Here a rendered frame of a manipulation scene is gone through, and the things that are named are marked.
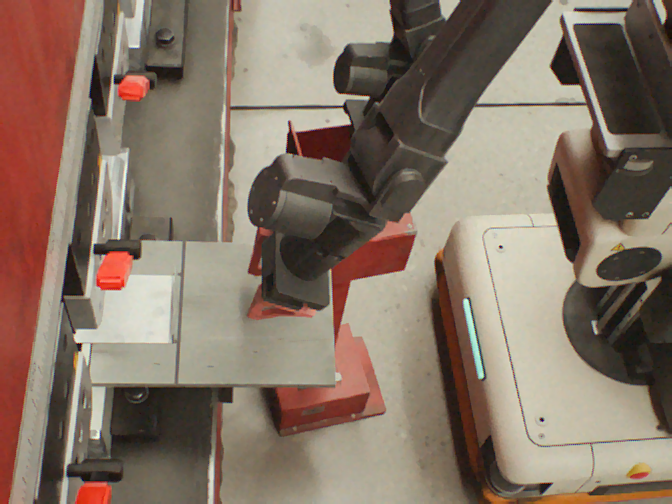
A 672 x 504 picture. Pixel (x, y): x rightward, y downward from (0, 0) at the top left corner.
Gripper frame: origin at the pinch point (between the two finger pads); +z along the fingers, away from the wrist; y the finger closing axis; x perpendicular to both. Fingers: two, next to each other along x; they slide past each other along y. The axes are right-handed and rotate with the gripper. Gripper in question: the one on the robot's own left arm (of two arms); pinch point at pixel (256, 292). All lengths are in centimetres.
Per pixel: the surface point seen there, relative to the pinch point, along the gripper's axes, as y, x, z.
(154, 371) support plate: 8.0, -7.7, 8.1
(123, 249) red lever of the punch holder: 6.2, -19.7, -10.3
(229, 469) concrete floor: -13, 49, 91
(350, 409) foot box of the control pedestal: -25, 70, 75
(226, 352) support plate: 5.8, -1.1, 4.4
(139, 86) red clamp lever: -8.5, -21.3, -14.6
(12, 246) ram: 19.6, -33.4, -28.0
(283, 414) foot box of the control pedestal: -22, 53, 77
